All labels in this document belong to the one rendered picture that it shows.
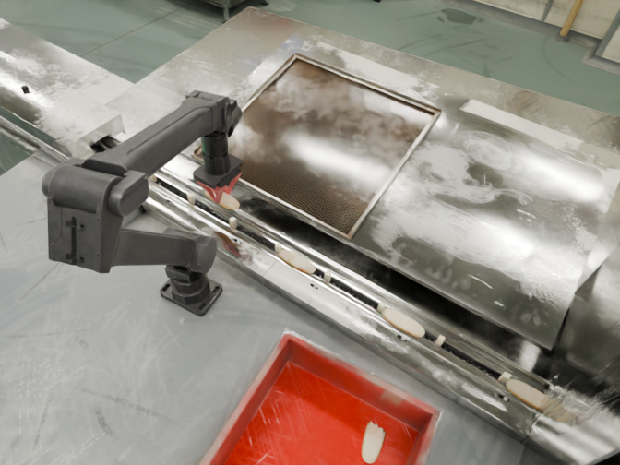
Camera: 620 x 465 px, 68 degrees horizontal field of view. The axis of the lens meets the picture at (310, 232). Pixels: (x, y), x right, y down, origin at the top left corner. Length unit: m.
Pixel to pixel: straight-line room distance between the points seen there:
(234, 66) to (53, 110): 0.64
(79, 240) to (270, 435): 0.51
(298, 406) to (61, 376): 0.47
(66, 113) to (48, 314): 0.60
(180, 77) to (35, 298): 0.93
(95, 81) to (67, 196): 1.20
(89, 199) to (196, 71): 1.22
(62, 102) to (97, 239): 0.95
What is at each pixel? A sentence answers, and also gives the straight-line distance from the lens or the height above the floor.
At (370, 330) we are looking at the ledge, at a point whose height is 0.86.
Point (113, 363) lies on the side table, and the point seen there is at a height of 0.82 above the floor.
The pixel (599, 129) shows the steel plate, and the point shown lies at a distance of 1.86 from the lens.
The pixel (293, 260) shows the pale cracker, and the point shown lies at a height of 0.86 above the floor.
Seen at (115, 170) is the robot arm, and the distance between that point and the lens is 0.67.
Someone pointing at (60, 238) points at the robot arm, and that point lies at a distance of 0.67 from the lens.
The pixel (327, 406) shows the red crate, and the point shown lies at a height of 0.82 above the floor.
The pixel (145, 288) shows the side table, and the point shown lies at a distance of 1.12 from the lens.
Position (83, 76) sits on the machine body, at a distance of 1.86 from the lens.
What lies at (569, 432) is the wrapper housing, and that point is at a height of 1.05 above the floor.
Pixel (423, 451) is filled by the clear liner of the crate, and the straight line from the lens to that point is 0.86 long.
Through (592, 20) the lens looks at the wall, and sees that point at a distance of 4.52.
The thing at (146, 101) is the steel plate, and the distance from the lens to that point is 1.66.
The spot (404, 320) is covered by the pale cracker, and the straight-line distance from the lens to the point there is 1.03.
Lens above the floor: 1.72
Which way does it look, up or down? 50 degrees down
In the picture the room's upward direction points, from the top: 5 degrees clockwise
